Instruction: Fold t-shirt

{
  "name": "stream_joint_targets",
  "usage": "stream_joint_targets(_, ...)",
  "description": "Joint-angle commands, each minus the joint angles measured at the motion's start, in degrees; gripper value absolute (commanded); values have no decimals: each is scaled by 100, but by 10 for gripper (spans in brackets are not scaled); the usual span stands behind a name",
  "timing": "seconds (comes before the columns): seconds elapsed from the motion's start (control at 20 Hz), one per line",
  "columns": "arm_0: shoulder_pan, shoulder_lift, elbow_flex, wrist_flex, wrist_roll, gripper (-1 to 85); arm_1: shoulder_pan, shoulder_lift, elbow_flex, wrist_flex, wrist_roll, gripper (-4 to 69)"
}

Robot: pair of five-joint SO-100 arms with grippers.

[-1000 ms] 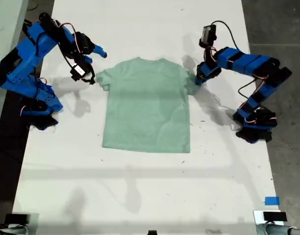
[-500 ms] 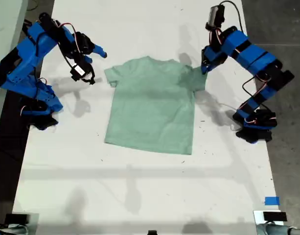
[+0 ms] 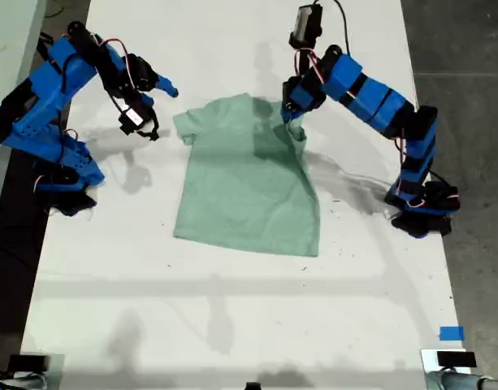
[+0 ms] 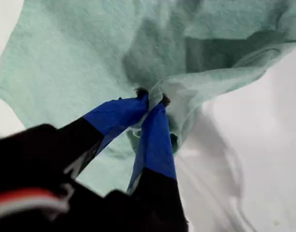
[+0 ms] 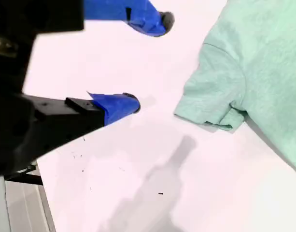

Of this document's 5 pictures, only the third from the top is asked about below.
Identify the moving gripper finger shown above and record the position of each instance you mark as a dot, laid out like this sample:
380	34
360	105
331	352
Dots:
287	116
165	84

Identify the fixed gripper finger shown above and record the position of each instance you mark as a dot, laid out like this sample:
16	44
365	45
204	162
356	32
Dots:
148	98
298	114

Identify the pale green T-shirt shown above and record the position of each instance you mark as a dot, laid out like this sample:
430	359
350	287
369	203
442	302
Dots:
240	183

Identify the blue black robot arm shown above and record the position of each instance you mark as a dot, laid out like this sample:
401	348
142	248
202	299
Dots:
41	101
374	101

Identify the black stand leg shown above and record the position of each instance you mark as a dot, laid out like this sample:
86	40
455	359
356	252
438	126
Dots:
43	42

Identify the pale grey side table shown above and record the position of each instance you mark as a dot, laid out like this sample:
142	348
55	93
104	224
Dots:
9	40

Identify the black mat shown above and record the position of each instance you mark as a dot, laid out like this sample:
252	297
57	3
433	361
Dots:
13	264

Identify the blue tape strip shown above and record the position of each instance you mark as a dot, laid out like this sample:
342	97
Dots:
451	333

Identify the small black object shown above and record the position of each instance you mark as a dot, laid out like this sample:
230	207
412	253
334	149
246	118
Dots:
253	386

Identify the small black box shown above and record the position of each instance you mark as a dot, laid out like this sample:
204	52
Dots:
455	359
29	362

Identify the grey metal tube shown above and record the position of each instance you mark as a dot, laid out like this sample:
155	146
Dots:
17	382
464	382

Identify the black camera box white sticker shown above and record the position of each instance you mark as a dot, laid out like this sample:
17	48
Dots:
131	118

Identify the black camera mount stalk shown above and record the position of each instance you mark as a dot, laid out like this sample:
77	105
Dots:
301	40
151	132

